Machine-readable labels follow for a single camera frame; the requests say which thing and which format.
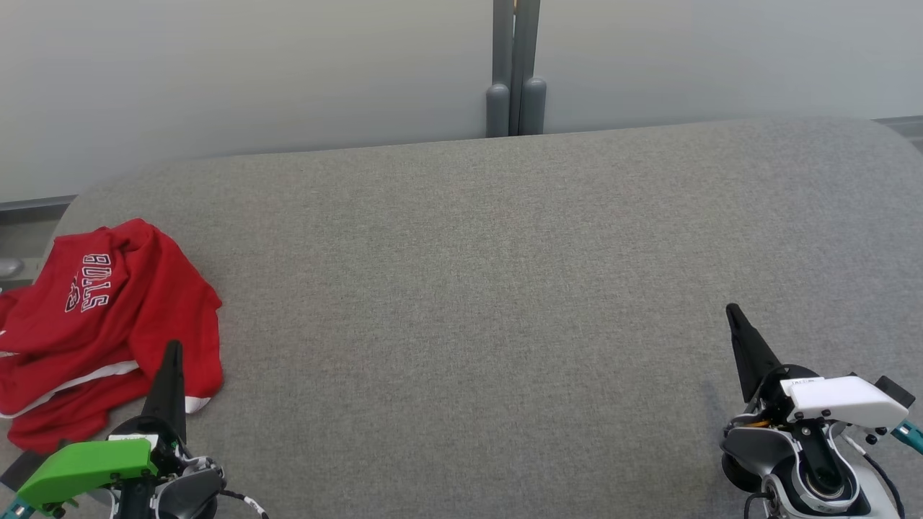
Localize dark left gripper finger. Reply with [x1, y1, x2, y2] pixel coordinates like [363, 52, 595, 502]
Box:
[141, 340, 187, 442]

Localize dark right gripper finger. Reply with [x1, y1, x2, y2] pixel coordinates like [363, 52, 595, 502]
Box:
[725, 303, 783, 403]

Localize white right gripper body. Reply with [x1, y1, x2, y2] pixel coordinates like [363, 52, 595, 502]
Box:
[750, 364, 909, 427]

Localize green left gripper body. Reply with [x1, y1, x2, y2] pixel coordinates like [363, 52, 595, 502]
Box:
[16, 417, 192, 514]

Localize red Bulls jersey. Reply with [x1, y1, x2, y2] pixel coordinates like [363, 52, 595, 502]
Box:
[0, 369, 156, 455]

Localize red Bulls shorts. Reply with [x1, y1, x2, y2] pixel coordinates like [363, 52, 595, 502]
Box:
[0, 218, 223, 420]

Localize light grey partition panel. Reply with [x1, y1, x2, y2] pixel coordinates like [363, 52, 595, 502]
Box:
[0, 0, 495, 213]
[539, 0, 923, 136]

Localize black right cable teal plug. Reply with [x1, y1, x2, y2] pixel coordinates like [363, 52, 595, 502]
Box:
[862, 422, 923, 519]

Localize grey partition post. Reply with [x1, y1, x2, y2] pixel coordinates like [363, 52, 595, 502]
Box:
[486, 0, 514, 138]
[511, 0, 547, 136]

